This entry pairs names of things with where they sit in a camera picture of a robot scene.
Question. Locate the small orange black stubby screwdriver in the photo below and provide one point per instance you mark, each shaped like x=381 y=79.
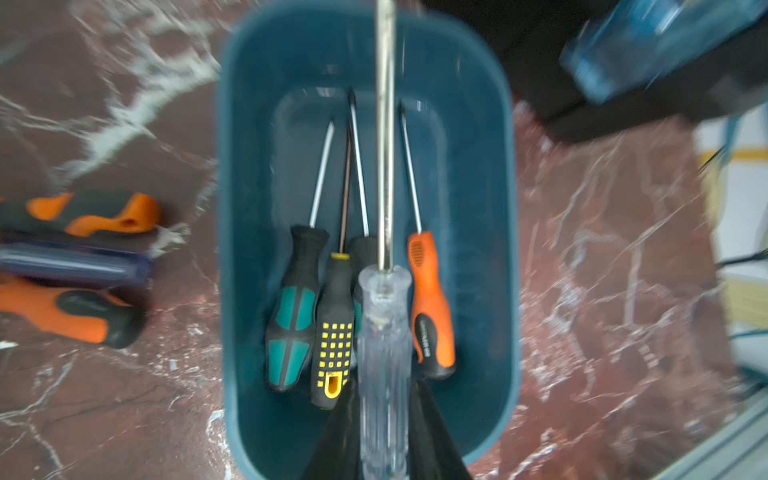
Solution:
x=83 y=213

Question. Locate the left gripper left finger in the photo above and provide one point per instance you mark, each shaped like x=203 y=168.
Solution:
x=337 y=453

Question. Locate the black plastic toolbox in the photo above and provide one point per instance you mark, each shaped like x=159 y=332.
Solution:
x=594 y=68

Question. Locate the green black short screwdriver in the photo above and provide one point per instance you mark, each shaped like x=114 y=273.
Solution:
x=363 y=249

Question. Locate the blue red handle screwdriver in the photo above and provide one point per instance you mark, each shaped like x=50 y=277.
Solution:
x=78 y=264

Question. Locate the teal plastic storage box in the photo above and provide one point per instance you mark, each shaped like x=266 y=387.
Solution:
x=286 y=75

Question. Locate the green black long screwdriver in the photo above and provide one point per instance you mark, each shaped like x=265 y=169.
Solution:
x=290 y=332

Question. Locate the orange black large screwdriver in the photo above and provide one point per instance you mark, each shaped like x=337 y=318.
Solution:
x=81 y=314

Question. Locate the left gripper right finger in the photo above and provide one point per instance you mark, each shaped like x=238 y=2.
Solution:
x=432 y=452

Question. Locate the clear handle screwdriver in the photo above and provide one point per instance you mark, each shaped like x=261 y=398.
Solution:
x=384 y=345

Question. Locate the yellow black screwdriver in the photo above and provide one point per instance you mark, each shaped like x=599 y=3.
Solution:
x=335 y=312

